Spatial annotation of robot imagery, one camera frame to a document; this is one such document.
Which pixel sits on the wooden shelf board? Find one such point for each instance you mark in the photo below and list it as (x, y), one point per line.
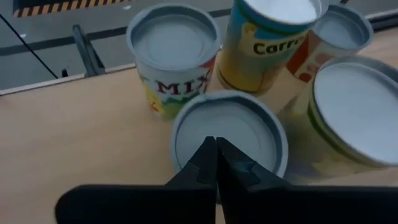
(62, 130)

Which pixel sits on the green red spaghetti can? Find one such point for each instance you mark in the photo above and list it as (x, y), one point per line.
(230, 121)

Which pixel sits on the red white diced tomatoes can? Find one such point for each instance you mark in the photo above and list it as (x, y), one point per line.
(342, 28)

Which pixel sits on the black aluminium table frame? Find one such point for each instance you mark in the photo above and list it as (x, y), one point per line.
(385, 22)

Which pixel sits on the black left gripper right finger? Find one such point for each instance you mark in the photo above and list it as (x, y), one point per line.
(264, 205)

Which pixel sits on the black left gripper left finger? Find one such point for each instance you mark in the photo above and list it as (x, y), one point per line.
(186, 202)

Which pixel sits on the cream blue peas can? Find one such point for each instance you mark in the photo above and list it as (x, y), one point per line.
(357, 109)

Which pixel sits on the black angled bracket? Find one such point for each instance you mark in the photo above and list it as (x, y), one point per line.
(88, 53)

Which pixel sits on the white mix box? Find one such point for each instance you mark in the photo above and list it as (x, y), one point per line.
(174, 46)

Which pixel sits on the blue yellow carrots can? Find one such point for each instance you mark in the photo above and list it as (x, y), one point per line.
(248, 56)

